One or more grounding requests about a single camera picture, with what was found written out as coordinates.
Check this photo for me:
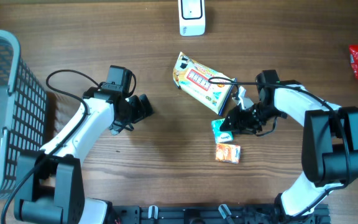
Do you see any teal tissue pack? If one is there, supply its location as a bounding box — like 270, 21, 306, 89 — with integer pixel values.
211, 119, 234, 144

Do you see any orange tissue pack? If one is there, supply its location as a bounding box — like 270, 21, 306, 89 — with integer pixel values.
215, 143, 241, 164

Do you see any white wet wipes pack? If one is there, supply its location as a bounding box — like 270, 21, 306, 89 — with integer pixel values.
173, 52, 234, 116

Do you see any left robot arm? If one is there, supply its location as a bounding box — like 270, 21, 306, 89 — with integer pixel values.
1, 65, 153, 223

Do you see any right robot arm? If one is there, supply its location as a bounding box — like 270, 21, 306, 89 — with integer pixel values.
220, 70, 358, 223

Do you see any white barcode scanner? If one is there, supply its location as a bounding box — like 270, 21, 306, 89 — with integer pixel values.
178, 0, 206, 37

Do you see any grey plastic shopping basket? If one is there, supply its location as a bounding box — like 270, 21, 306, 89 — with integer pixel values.
0, 30, 48, 199

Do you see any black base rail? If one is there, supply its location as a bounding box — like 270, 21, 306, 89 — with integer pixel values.
113, 204, 331, 224

